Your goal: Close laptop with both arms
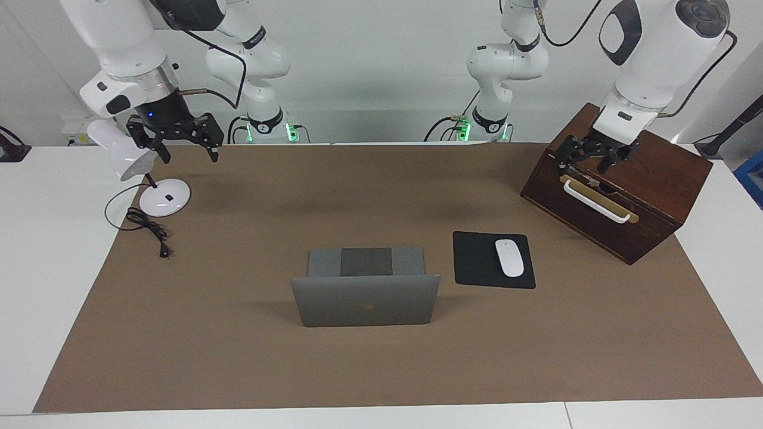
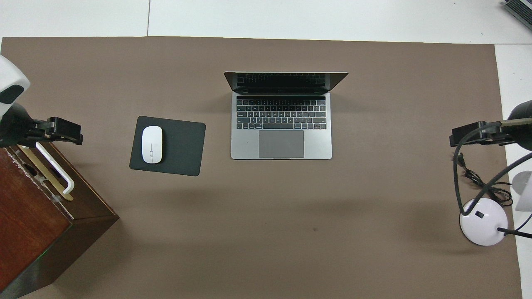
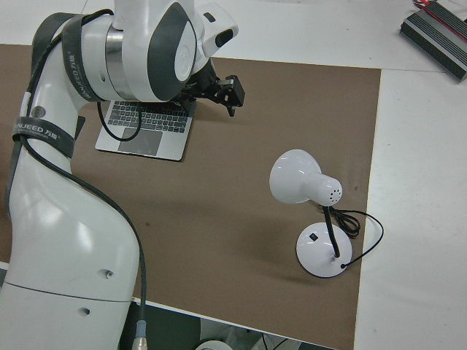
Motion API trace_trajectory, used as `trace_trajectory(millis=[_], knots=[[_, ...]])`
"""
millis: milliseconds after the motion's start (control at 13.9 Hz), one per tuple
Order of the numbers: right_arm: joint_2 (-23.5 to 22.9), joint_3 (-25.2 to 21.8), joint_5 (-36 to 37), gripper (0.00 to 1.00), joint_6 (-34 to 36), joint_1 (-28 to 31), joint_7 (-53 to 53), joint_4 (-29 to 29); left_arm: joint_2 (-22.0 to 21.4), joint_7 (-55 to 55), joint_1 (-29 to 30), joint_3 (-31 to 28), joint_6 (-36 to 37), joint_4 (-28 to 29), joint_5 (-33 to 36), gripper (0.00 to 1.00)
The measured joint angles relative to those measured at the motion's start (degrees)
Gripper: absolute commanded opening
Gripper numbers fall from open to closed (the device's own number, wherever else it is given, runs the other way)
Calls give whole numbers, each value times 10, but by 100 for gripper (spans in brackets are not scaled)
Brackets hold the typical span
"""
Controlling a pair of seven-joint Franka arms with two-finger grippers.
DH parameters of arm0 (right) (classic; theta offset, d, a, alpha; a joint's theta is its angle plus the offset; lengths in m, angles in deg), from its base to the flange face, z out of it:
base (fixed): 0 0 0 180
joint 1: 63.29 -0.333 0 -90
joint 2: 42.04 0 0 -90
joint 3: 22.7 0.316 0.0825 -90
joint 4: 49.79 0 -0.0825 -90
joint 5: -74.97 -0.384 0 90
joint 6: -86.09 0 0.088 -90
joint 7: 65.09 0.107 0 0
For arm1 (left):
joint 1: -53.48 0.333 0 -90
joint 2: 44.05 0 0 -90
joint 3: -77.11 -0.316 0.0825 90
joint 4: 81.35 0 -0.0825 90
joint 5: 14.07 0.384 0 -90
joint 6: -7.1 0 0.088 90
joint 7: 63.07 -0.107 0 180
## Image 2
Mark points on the black mouse pad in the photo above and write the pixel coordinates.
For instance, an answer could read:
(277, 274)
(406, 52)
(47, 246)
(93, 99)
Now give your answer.
(183, 145)

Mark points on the grey aluminium laptop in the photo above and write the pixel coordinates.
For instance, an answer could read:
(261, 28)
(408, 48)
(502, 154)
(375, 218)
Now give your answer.
(245, 145)

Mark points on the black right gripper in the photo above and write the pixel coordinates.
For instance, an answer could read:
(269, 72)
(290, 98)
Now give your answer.
(523, 137)

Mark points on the brown table mat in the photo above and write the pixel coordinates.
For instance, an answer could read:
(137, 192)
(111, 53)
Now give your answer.
(291, 228)

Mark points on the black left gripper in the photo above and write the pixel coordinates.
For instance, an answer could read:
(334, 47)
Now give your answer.
(14, 128)

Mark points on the grey ribbed device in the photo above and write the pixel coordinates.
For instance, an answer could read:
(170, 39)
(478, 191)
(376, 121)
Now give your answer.
(521, 10)

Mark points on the dark brown wooden box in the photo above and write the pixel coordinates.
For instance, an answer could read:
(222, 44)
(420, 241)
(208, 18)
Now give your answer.
(29, 216)

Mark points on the white desk lamp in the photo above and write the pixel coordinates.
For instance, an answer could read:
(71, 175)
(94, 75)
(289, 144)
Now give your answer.
(482, 224)

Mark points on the white computer mouse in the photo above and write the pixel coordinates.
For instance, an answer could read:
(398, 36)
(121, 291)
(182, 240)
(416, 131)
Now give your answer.
(152, 145)

